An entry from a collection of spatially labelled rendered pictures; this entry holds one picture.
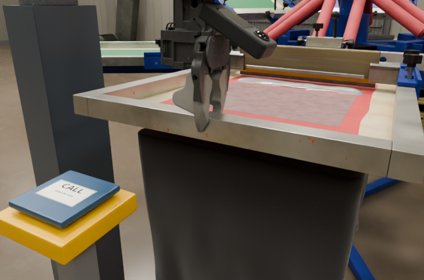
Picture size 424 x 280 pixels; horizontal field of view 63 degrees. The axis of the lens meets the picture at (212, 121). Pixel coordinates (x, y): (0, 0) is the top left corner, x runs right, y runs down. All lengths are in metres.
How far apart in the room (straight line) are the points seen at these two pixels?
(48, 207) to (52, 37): 0.61
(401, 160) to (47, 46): 0.85
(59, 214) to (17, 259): 1.62
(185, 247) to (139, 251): 1.11
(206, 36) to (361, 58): 0.62
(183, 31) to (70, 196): 0.27
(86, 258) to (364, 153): 0.40
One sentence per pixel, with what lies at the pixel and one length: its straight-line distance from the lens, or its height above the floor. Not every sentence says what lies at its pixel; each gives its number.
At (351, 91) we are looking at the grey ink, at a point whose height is 0.99.
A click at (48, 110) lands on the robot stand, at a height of 0.93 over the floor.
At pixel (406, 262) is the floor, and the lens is 2.06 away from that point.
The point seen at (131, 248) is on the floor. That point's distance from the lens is 1.95.
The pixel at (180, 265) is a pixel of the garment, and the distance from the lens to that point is 0.88.
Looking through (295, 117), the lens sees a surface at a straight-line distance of 0.69.
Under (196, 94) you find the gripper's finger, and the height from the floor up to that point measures 1.08.
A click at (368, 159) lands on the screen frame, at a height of 1.02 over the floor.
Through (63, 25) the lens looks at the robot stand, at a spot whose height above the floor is 1.15.
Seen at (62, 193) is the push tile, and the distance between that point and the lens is 0.51.
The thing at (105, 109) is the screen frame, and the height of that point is 1.03.
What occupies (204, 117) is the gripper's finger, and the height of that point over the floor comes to 1.05.
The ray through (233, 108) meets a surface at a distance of 0.73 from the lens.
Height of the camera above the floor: 1.21
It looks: 19 degrees down
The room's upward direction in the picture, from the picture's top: straight up
